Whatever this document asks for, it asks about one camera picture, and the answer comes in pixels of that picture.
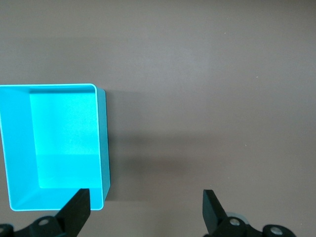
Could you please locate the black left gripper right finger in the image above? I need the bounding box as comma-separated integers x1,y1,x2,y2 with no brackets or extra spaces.
202,189,296,237

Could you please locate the turquoise plastic storage box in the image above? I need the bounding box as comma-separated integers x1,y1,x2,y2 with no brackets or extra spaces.
0,83,111,212

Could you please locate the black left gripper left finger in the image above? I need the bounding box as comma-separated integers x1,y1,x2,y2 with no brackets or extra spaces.
0,188,90,237

